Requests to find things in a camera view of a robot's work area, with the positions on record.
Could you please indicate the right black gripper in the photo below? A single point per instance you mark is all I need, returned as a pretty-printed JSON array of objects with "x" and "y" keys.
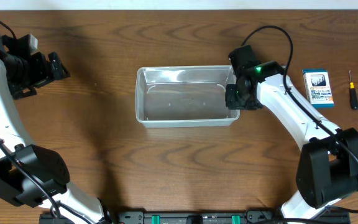
[{"x": 232, "y": 101}]

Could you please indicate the black yellow screwdriver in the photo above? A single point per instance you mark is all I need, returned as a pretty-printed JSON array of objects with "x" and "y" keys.
[{"x": 352, "y": 94}]

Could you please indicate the blue white screw box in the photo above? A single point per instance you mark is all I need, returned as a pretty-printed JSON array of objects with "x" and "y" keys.
[{"x": 318, "y": 88}]

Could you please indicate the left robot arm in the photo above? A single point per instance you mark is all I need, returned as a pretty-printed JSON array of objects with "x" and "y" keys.
[{"x": 29, "y": 174}]

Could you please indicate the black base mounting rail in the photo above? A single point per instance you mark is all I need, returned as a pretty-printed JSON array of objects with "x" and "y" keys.
[{"x": 250, "y": 216}]

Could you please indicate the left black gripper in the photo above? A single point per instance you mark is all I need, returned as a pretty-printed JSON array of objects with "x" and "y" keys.
[{"x": 42, "y": 73}]

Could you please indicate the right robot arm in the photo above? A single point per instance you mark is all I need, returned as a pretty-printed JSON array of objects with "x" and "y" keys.
[{"x": 328, "y": 167}]

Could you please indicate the clear plastic storage container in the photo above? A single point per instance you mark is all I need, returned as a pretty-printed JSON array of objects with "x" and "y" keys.
[{"x": 183, "y": 96}]

